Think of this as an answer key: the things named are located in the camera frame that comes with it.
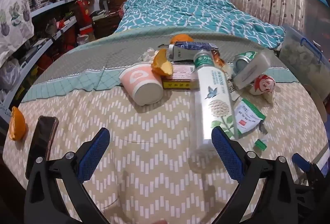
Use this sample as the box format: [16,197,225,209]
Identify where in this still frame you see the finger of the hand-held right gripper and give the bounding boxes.
[292,153,316,175]

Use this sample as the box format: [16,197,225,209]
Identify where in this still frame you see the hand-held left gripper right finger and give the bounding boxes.
[211,126,299,224]

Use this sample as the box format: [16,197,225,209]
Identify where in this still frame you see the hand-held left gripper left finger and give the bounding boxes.
[24,127,111,224]

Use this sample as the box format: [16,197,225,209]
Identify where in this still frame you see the clear bottle with white label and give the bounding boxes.
[188,49,240,171]

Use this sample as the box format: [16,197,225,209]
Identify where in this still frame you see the yellow and pink box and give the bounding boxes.
[161,64,200,90]

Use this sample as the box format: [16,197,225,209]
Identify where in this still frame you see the small green wrapper scrap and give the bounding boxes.
[254,138,269,150]

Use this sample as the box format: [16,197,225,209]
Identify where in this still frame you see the beige chevron bed sheet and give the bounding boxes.
[2,80,330,224]

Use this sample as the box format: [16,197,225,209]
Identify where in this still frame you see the green and white sachet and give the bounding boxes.
[233,99,266,139]

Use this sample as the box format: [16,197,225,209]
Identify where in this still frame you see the black smartphone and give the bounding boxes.
[25,116,59,180]

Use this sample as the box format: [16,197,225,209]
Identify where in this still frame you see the clear plastic wrapper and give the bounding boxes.
[225,63,241,101]

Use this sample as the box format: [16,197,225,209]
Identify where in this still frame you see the red and white snack wrapper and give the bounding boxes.
[249,73,276,103]

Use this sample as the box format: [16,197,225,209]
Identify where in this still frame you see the orange at left edge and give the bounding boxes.
[9,106,27,141]

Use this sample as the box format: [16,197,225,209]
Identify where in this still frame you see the pink paper cup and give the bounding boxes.
[119,63,164,106]

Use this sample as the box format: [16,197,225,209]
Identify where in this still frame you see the white plastic container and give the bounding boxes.
[235,50,271,89]

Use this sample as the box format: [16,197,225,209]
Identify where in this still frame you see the green drink can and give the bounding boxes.
[232,51,258,77]

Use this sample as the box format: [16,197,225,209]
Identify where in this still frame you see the grey and teal quilted mat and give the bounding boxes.
[21,25,299,103]

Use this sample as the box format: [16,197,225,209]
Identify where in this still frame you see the orange candy wrapper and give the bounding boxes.
[211,49,227,70]

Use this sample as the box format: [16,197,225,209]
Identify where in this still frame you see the blue and white carton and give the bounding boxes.
[169,42,218,62]

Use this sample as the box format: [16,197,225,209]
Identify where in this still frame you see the orange peel piece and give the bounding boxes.
[151,49,174,77]

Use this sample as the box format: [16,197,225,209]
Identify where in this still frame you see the crumpled white tissue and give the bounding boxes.
[140,48,156,62]

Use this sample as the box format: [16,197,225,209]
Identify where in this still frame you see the whole orange fruit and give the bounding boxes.
[170,34,194,45]

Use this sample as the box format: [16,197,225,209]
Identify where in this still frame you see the dark wooden nightstand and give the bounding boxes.
[93,11,121,39]

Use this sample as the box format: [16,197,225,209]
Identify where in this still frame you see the red gift boxes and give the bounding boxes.
[77,0,94,42]

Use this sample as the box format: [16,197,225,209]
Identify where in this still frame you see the teal patterned blanket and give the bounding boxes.
[115,0,286,49]

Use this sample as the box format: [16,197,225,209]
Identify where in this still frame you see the grey metal shelf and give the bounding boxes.
[0,0,80,121]

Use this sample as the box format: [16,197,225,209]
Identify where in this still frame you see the white floral cloth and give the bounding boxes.
[0,0,35,65]

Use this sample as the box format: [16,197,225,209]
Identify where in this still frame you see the clear storage box blue handle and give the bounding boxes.
[278,25,330,77]

